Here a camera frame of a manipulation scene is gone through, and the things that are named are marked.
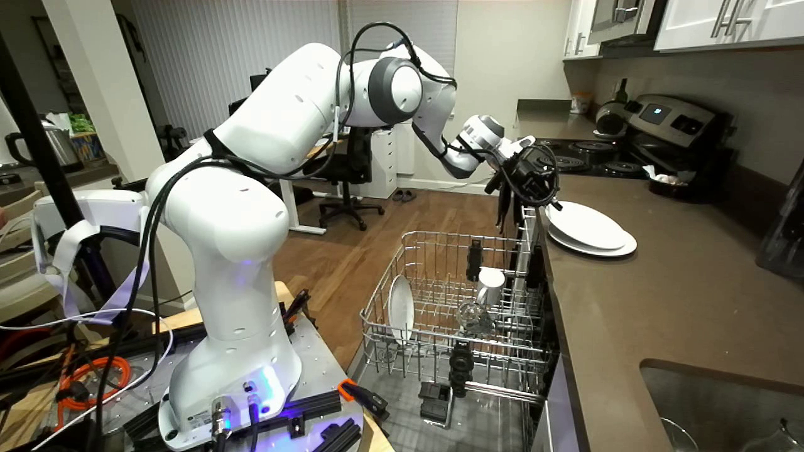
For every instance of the black plastic rack fitting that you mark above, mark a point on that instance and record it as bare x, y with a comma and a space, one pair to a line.
474, 259
461, 364

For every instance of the white upper kitchen cabinets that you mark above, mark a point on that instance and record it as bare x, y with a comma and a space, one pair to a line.
695, 20

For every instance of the black office chair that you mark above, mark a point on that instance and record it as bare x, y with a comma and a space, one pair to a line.
348, 178

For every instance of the black shallow tray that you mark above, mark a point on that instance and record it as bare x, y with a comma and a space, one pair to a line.
682, 190

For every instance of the black metal pole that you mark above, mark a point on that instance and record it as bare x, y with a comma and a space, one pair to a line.
35, 142

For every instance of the black clamp bar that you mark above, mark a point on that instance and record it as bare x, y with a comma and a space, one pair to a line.
314, 408

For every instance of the steel kitchen sink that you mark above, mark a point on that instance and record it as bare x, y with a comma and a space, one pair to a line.
719, 402

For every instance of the clear ribbed glass cup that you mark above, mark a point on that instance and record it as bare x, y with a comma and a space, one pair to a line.
476, 316

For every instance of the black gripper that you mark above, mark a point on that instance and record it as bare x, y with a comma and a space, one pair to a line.
529, 171

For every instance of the black and steel stove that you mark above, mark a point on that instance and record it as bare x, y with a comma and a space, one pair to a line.
670, 121

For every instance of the steel robot cart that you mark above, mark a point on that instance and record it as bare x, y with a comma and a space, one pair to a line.
322, 360

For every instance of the dark kettle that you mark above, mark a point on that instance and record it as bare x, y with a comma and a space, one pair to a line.
612, 118

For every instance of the white drawer unit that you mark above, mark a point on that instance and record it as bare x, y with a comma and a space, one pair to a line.
395, 165

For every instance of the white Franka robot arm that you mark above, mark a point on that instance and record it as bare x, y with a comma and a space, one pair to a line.
226, 226

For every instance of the grey sink base cabinet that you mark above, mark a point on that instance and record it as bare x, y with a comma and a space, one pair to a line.
563, 417

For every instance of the white ceramic mug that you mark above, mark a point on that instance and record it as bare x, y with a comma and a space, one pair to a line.
491, 280

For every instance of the white round plate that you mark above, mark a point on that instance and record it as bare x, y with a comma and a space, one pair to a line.
585, 225
400, 310
616, 249

